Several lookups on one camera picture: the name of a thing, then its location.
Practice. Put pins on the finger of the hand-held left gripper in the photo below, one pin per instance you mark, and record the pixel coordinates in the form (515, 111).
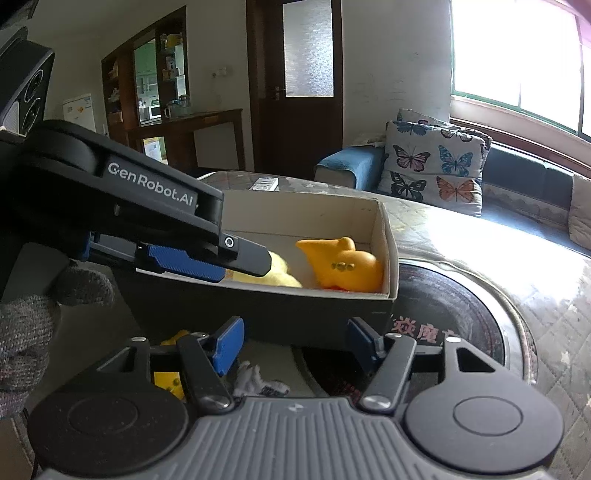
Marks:
(184, 263)
(247, 256)

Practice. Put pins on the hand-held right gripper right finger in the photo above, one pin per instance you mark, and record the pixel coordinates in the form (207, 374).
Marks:
(361, 345)

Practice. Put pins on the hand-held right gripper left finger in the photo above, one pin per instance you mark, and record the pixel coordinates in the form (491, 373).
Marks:
(229, 347)

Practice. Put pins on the yellow plush toy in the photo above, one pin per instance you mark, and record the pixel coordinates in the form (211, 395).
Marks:
(277, 274)

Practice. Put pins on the white small toy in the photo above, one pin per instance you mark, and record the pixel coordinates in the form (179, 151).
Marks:
(258, 383)

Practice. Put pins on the cardboard box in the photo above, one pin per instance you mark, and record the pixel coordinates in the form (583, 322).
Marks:
(300, 314)

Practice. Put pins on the small yellow rubber toy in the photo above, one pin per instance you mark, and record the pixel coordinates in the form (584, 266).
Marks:
(167, 381)

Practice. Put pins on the person's left hand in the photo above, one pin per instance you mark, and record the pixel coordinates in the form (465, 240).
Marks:
(32, 332)

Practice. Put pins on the white remote control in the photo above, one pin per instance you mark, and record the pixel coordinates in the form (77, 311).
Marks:
(264, 184)

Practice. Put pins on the orange rubber duck toy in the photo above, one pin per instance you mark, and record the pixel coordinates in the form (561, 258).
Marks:
(344, 265)

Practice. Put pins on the white refrigerator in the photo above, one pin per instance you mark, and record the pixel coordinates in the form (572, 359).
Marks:
(79, 110)

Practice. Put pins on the black round cooktop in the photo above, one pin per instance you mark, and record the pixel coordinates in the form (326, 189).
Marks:
(443, 314)

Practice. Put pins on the white microwave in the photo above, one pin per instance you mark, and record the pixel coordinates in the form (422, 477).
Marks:
(154, 112)

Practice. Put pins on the wooden display cabinet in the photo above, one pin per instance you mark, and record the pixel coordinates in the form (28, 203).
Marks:
(122, 92)

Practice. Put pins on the wooden sideboard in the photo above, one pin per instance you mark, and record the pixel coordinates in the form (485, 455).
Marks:
(217, 138)

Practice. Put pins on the glass kettle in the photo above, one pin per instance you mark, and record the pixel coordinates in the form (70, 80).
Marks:
(178, 107)

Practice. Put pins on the brown wooden door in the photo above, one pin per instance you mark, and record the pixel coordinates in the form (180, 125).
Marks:
(300, 124)

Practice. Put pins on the butterfly print pillow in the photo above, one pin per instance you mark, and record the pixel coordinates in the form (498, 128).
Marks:
(422, 116)
(429, 166)

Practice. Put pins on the dark blue sofa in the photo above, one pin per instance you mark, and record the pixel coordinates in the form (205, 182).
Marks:
(521, 184)

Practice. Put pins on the beige cushion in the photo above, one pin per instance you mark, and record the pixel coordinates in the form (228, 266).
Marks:
(581, 212)

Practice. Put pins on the window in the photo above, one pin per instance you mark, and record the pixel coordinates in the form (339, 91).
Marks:
(517, 55)

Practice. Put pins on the white wall switch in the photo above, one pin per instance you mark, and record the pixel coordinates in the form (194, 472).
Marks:
(220, 72)

